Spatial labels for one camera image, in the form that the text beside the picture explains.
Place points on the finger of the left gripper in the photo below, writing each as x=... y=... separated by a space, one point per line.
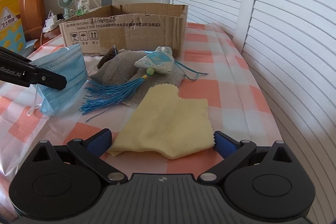
x=47 y=78

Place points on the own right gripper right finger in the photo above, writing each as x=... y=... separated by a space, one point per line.
x=235 y=155

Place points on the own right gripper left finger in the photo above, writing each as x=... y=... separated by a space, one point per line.
x=89 y=151

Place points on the blue surgical face mask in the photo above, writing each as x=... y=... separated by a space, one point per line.
x=68 y=62

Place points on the yellow microfibre cloth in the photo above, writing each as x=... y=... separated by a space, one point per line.
x=167 y=124

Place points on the brown scrunchie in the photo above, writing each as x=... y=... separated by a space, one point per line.
x=108 y=56

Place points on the blue white sachet with tassel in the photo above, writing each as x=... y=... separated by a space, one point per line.
x=157 y=67

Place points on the yellow blue snack bag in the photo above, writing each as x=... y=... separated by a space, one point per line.
x=12 y=35

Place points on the wooden nightstand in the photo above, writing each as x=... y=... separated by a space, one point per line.
x=46 y=37

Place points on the white power strip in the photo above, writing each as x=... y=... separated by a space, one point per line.
x=52 y=21

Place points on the green sanitizer bottle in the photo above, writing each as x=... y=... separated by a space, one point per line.
x=81 y=9

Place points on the green desk fan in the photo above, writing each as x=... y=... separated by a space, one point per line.
x=66 y=5

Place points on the checkered pink white tablecloth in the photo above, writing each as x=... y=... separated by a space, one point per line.
x=237 y=106

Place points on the white card sign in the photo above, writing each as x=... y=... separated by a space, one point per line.
x=84 y=2

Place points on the brown cardboard box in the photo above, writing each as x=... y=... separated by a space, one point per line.
x=135 y=27

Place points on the white louvered closet door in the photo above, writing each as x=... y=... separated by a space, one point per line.
x=289 y=46

